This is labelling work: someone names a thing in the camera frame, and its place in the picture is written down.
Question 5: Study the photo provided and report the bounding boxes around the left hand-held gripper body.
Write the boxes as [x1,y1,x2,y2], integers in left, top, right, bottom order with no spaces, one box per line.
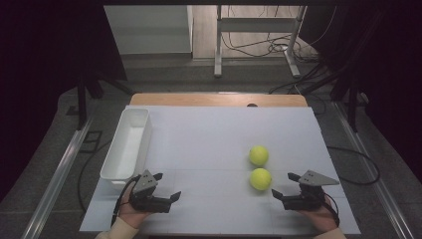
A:
[128,169,172,214]

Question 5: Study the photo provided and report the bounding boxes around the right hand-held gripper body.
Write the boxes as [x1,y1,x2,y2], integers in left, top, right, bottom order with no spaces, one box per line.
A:
[283,169,340,212]

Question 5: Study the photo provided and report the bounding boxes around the yellow tennis ball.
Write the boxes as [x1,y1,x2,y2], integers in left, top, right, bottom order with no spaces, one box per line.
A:
[249,144,270,167]
[249,167,273,192]

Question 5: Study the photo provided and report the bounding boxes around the white plastic bin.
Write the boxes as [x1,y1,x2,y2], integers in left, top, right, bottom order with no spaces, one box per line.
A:
[100,108,154,191]

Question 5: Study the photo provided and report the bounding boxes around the person's right hand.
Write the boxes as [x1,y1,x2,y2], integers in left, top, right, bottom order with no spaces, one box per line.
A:
[297,195,340,234]

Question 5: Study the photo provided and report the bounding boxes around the person's left hand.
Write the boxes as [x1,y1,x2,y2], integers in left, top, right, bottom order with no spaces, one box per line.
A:
[116,189,157,230]

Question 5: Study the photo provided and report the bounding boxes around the black tripod stand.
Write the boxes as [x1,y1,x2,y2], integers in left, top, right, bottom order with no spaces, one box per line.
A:
[300,59,370,134]
[73,75,134,131]

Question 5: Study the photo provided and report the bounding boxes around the dark curtain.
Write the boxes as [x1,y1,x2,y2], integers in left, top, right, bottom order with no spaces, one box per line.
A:
[300,0,422,184]
[0,0,128,203]

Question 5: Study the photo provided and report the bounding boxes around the white cabinet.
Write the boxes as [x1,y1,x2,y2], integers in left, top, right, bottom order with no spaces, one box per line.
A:
[103,4,194,56]

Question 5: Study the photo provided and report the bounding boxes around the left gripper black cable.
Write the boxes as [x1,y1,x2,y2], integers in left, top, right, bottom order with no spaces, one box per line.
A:
[110,174,141,228]

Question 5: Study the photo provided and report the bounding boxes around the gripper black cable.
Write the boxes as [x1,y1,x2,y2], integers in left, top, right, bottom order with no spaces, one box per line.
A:
[110,174,141,228]
[321,191,341,229]

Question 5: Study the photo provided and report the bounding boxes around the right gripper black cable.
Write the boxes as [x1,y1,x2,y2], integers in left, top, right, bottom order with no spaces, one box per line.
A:
[321,191,341,229]

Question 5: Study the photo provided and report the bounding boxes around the thin black floor cable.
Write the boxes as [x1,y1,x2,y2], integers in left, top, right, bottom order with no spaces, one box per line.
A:
[77,138,113,214]

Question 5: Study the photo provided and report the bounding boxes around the aluminium floor rail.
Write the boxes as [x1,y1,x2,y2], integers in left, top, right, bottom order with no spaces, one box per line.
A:
[21,117,97,239]
[332,100,416,239]

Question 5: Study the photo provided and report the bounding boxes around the looped black floor cable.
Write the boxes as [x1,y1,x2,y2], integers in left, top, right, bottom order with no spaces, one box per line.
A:
[325,145,382,186]

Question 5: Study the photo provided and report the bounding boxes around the tangled black floor cables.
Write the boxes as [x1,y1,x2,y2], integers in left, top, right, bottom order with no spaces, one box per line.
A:
[220,32,320,64]

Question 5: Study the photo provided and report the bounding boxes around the white metal stand frame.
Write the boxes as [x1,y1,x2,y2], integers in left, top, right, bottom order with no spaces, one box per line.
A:
[213,4,309,80]

